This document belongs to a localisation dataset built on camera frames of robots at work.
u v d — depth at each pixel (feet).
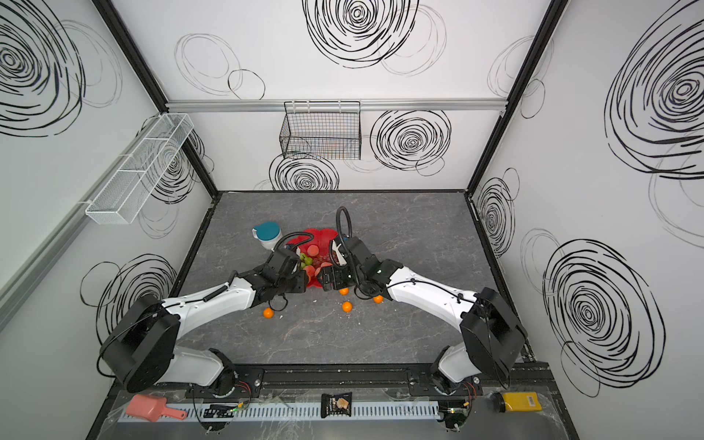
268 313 2.77
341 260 2.37
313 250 3.22
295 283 2.59
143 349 1.38
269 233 3.27
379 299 1.93
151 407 2.24
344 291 2.92
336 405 2.27
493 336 1.34
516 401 2.24
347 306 2.84
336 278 2.32
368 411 2.53
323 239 3.32
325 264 3.02
